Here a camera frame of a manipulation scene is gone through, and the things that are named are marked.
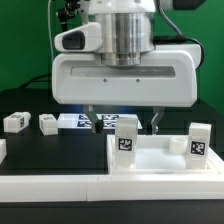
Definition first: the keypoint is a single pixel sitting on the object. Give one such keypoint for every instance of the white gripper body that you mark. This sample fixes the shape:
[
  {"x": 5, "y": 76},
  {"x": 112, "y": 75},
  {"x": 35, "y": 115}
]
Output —
[{"x": 166, "y": 77}]

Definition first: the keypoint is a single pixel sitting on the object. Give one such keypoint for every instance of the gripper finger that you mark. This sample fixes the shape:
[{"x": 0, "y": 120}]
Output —
[
  {"x": 158, "y": 114},
  {"x": 96, "y": 123}
]

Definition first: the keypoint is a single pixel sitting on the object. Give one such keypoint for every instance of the white square table top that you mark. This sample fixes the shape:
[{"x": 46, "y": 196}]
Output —
[{"x": 153, "y": 156}]

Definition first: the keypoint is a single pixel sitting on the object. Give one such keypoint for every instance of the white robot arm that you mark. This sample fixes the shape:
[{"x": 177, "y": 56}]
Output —
[{"x": 114, "y": 58}]

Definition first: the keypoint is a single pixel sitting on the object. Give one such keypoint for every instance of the white plate with fiducial tags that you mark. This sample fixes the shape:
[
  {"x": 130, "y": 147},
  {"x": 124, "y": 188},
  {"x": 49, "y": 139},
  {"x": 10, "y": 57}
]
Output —
[{"x": 81, "y": 121}]

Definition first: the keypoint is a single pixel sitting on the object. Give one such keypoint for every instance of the white front fence bar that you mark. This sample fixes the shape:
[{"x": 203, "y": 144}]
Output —
[{"x": 72, "y": 188}]

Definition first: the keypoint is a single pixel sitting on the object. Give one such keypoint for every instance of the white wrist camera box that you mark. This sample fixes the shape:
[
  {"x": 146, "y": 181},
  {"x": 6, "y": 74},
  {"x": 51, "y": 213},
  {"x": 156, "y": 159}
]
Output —
[{"x": 86, "y": 38}]

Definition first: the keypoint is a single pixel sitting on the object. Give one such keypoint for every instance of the black camera stand pole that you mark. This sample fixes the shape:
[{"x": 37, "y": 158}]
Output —
[{"x": 68, "y": 11}]

